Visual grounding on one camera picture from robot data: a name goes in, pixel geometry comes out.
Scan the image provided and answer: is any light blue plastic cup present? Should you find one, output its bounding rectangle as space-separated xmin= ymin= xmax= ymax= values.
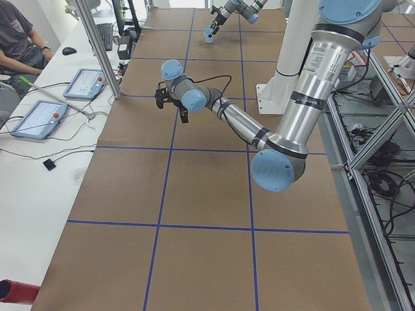
xmin=204 ymin=27 xmax=214 ymax=44

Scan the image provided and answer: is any near blue teach pendant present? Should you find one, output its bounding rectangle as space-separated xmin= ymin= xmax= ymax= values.
xmin=10 ymin=100 xmax=68 ymax=140

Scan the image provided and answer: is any aluminium frame rack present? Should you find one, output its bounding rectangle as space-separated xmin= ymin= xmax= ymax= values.
xmin=319 ymin=41 xmax=414 ymax=310

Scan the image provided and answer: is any black computer keyboard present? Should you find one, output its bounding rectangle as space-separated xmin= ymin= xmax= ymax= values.
xmin=95 ymin=23 xmax=113 ymax=51

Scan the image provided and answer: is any small black square pad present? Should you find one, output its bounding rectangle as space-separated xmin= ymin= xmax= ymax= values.
xmin=43 ymin=159 xmax=56 ymax=171

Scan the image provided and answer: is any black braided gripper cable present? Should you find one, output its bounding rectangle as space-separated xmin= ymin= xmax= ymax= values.
xmin=191 ymin=75 xmax=233 ymax=108

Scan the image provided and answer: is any black computer mouse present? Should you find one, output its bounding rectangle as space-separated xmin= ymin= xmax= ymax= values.
xmin=62 ymin=47 xmax=77 ymax=56

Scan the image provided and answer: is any blue teach pendant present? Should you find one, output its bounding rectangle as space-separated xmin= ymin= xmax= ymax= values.
xmin=63 ymin=68 xmax=106 ymax=100
xmin=10 ymin=100 xmax=68 ymax=140

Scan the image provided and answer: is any red cylinder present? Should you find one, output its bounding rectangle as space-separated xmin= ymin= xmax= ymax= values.
xmin=1 ymin=279 xmax=40 ymax=305

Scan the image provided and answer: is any far blue teach pendant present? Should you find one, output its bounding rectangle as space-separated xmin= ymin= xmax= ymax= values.
xmin=63 ymin=68 xmax=106 ymax=100

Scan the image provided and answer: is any black power adapter box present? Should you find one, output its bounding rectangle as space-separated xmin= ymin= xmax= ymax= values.
xmin=117 ymin=36 xmax=132 ymax=60

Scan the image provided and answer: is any seated person in grey shirt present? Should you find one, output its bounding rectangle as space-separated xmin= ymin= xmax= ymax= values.
xmin=1 ymin=1 xmax=54 ymax=97

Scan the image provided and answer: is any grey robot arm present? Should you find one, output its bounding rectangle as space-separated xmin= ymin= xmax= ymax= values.
xmin=155 ymin=1 xmax=397 ymax=192
xmin=210 ymin=0 xmax=268 ymax=35

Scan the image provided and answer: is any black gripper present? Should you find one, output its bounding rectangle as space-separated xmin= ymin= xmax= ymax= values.
xmin=154 ymin=82 xmax=189 ymax=124
xmin=210 ymin=6 xmax=227 ymax=35

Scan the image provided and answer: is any aluminium frame post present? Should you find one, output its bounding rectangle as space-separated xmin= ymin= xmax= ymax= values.
xmin=75 ymin=0 xmax=121 ymax=99

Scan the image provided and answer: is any silver rod green handle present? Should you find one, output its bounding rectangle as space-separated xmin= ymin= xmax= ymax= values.
xmin=18 ymin=76 xmax=95 ymax=120

